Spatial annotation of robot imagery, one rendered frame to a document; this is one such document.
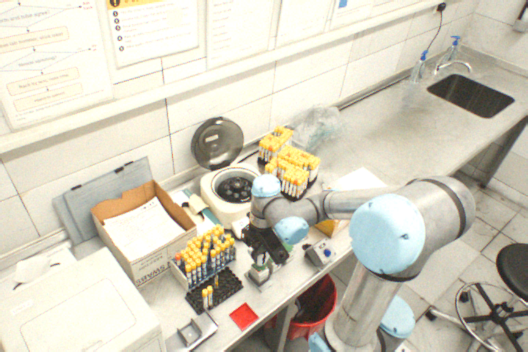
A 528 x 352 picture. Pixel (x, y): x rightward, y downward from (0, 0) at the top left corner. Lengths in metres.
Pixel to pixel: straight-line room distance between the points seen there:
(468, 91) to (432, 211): 2.33
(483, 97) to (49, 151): 2.49
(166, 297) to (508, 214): 2.69
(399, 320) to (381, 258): 0.40
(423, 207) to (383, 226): 0.07
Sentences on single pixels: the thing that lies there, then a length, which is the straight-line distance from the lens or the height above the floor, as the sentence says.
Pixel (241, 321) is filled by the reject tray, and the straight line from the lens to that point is 1.28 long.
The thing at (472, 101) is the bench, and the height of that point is 0.75.
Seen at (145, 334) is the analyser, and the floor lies 1.17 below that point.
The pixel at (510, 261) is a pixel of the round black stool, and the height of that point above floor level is 0.65.
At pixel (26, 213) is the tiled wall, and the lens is 1.44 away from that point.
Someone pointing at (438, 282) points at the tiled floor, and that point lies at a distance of 2.71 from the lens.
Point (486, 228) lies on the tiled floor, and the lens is 3.21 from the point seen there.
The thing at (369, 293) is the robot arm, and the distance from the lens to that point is 0.76.
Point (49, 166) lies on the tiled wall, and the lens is 1.36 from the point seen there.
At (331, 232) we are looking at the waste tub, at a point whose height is 0.91.
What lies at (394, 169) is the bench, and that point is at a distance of 1.90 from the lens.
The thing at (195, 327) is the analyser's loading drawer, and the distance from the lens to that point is 1.22.
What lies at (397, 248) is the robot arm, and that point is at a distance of 0.62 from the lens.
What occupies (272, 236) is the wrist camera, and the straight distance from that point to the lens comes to 1.13.
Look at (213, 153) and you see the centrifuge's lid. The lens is 1.59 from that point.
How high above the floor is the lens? 2.02
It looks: 43 degrees down
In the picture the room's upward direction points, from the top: 6 degrees clockwise
